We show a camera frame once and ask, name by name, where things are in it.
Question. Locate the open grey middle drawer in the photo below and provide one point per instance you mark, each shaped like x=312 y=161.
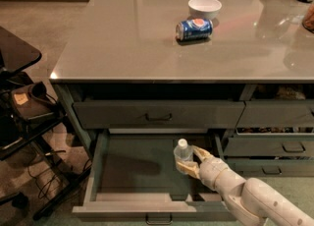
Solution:
x=134 y=178

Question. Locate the clear plastic water bottle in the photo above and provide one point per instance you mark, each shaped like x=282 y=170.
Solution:
x=183 y=152

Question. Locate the blue soda can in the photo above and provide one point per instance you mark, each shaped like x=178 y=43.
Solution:
x=193 y=29

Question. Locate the brown object at right edge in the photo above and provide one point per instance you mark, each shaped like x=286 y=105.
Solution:
x=308 y=20

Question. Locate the grey right top drawer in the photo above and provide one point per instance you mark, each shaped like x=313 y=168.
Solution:
x=277 y=113

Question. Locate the closed grey top drawer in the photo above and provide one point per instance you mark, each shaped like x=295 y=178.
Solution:
x=158 y=114

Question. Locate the brown bag with tag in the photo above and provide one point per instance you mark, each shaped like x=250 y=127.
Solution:
x=31 y=102

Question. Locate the grey right bottom drawer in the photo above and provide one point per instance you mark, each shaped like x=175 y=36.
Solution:
x=272 y=167

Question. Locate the grey right middle drawer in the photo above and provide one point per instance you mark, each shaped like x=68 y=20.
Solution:
x=249 y=142

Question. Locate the white ceramic bowl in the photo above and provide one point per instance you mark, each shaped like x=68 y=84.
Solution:
x=207 y=9

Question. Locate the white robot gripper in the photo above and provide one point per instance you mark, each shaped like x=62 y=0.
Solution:
x=210 y=172

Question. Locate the black side table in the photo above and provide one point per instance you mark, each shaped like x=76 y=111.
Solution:
x=15 y=56

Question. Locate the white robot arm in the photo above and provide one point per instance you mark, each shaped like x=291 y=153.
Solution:
x=250 y=201

